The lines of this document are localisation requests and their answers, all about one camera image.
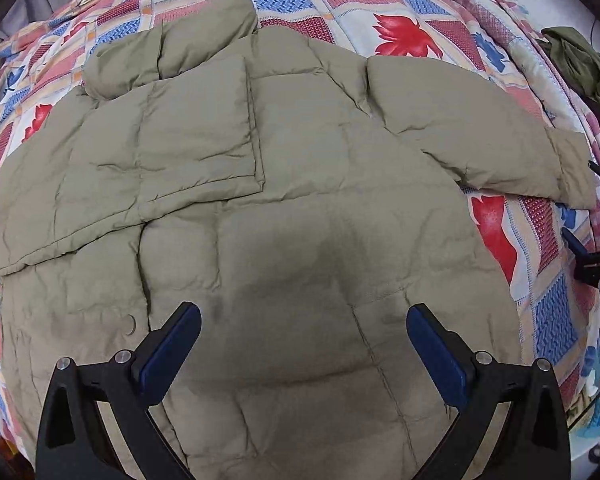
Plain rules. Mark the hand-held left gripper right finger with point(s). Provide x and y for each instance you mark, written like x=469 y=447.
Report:
x=432 y=342

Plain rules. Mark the leaf print patchwork quilt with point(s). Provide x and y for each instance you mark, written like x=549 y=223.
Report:
x=395 y=5

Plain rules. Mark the olive green garment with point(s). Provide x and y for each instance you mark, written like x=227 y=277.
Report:
x=582 y=62

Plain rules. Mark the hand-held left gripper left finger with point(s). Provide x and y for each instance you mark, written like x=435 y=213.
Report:
x=177 y=332

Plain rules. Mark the beige puffer jacket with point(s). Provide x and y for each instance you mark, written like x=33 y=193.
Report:
x=300 y=185

